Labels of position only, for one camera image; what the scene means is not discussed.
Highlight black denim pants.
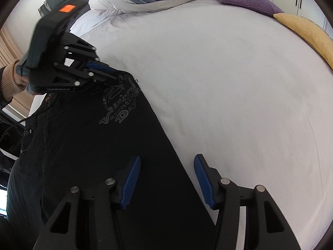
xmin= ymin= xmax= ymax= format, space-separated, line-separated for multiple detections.
xmin=18 ymin=72 xmax=215 ymax=249

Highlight person's left hand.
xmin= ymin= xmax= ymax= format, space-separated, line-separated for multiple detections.
xmin=13 ymin=61 xmax=29 ymax=89

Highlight light blue pillow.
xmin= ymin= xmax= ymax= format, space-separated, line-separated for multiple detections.
xmin=70 ymin=10 xmax=123 ymax=37

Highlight person's leg grey trousers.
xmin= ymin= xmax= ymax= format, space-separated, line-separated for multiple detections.
xmin=1 ymin=160 xmax=44 ymax=249

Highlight white bed mattress sheet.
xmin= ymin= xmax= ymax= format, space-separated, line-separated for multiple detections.
xmin=79 ymin=0 xmax=332 ymax=249

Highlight yellow pillow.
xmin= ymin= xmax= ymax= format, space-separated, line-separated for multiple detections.
xmin=273 ymin=13 xmax=333 ymax=68

